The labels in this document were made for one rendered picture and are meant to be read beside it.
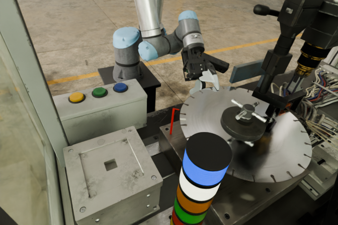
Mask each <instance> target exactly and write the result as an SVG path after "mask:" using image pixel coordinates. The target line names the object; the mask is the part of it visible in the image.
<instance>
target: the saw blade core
mask: <svg viewBox="0 0 338 225"><path fill-rule="evenodd" d="M222 88H223V89H222ZM235 89H236V90H235ZM252 93H253V91H251V90H249V91H248V89H244V88H239V87H232V86H220V87H219V90H217V89H216V88H215V87H210V88H209V87H208V88H204V89H201V90H199V91H197V92H195V93H193V94H192V95H190V96H189V97H188V98H187V99H186V100H185V102H184V104H183V105H182V108H181V112H180V118H182V119H186V120H180V125H181V129H182V132H183V134H184V136H185V138H188V139H189V137H190V136H192V135H193V134H195V133H199V132H210V133H214V134H216V135H218V136H220V137H222V138H223V139H224V140H225V141H226V142H227V143H228V144H229V146H230V147H231V150H232V159H231V162H230V164H229V166H228V168H227V170H226V173H227V174H229V175H232V172H233V171H232V170H233V169H234V170H235V171H234V174H233V176H234V177H237V178H240V179H243V180H247V181H252V182H254V179H255V182H259V183H275V182H276V183H278V182H284V181H287V180H290V179H292V178H295V177H297V176H298V175H300V174H301V173H302V172H303V171H304V170H305V169H306V168H307V167H308V165H309V163H310V161H311V157H312V146H311V141H310V138H309V135H308V133H307V131H306V130H305V128H304V127H303V125H302V124H301V123H300V122H299V121H298V119H297V118H296V117H295V116H294V115H293V114H292V113H291V112H289V111H288V110H287V109H286V108H284V110H281V111H280V113H279V115H278V116H277V117H273V118H269V117H268V116H267V115H266V114H265V112H266V110H267V108H268V106H269V103H266V102H264V101H262V100H260V99H257V98H255V97H253V96H252ZM232 99H235V100H237V101H238V102H240V103H241V104H243V105H244V104H251V105H252V104H254V103H255V102H256V101H258V102H259V103H260V104H259V105H258V106H256V107H255V112H256V113H258V114H259V115H261V116H262V117H264V118H266V119H267V121H266V122H265V124H266V129H265V131H264V133H263V135H262V136H261V137H259V138H257V139H243V138H240V137H237V136H235V135H233V134H232V133H230V132H229V131H228V130H227V129H226V128H225V127H224V126H223V124H222V121H221V116H222V113H223V111H224V110H225V109H227V108H228V107H232V106H237V105H235V104H234V103H232V102H231V100H232ZM286 110H287V111H286ZM184 114H186V115H184ZM183 125H186V126H183ZM188 139H186V140H188ZM305 143H306V144H305ZM298 164H299V165H300V166H299V165H298ZM287 172H289V174H288V173H287ZM252 175H254V179H253V176H252ZM271 176H273V178H272V177H271ZM274 181H275V182H274Z"/></svg>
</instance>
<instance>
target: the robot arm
mask: <svg viewBox="0 0 338 225"><path fill-rule="evenodd" d="M163 1H164V0H134V2H135V7H136V12H137V16H138V21H139V29H137V28H135V27H123V28H120V29H118V30H116V31H115V33H114V34H113V46H114V54H115V66H114V70H113V79H114V80H115V81H116V82H121V81H126V80H131V79H136V80H137V81H138V82H140V81H141V80H142V79H143V70H142V67H141V64H140V56H141V58H142V59H143V60H145V61H150V60H153V59H157V58H159V57H161V56H164V55H167V54H170V55H176V54H177V53H179V52H180V51H181V50H182V52H181V56H182V61H183V66H184V67H183V73H184V78H185V81H192V80H196V79H198V80H197V81H196V82H195V87H194V88H192V89H190V95H192V94H193V93H195V92H197V91H199V90H201V89H204V88H206V83H205V81H206V82H212V83H213V84H214V86H215V88H216V89H217V90H219V87H220V85H219V80H218V77H217V73H216V71H218V72H221V73H225V72H226V71H227V70H228V69H229V63H227V62H225V61H222V60H220V59H218V58H215V57H213V56H211V55H208V54H206V53H204V51H205V48H204V42H203V38H202V34H201V29H200V25H199V20H198V18H197V15H196V13H195V12H194V11H191V10H187V11H184V12H182V13H181V14H180V15H179V18H178V19H179V21H178V22H179V25H178V26H177V28H176V29H175V30H174V31H173V33H171V34H169V35H167V33H166V30H165V28H164V27H163V23H162V22H161V17H162V9H163ZM185 72H187V73H188V74H187V75H186V76H187V78H186V77H185Z"/></svg>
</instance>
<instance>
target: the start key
mask: <svg viewBox="0 0 338 225"><path fill-rule="evenodd" d="M93 94H94V95H95V96H103V95H105V94H106V90H105V89H104V88H103V87H98V88H95V89H94V90H93Z"/></svg>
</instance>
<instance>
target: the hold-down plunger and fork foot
mask: <svg viewBox="0 0 338 225"><path fill-rule="evenodd" d="M286 12H288V13H290V14H292V12H293V10H292V9H290V8H286ZM295 35H296V33H295V34H294V35H293V36H292V37H291V38H294V37H295ZM274 77H275V76H273V75H269V74H267V73H265V76H264V78H263V80H262V82H261V85H260V87H256V88H255V89H254V91H253V93H252V96H253V97H255V98H257V99H260V100H262V101H264V102H266V103H269V106H268V108H267V110H266V112H265V114H266V115H267V116H268V117H269V118H272V116H273V114H274V113H275V112H276V117H277V116H278V115H279V113H280V111H281V110H284V108H285V107H286V105H287V103H288V101H289V100H288V99H286V98H284V97H282V96H279V95H277V94H274V93H272V92H269V91H268V89H269V87H270V85H271V83H272V81H273V79H274Z"/></svg>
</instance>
